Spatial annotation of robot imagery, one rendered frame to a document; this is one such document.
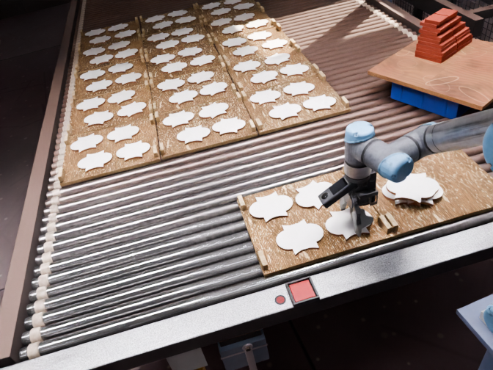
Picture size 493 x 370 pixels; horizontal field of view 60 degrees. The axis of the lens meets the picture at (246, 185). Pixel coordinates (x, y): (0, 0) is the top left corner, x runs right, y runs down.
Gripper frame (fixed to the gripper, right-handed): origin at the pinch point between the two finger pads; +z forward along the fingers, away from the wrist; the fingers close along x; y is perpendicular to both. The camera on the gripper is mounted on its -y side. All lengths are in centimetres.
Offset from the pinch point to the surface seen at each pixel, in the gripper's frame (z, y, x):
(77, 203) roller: 3, -89, 49
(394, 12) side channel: -1, 94, 144
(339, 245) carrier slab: 0.6, -6.3, -7.1
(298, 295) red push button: 1.4, -23.4, -19.1
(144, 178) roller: 3, -63, 54
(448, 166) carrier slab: 0.2, 42.5, 12.4
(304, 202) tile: -0.4, -9.7, 13.5
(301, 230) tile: -0.4, -14.8, 2.0
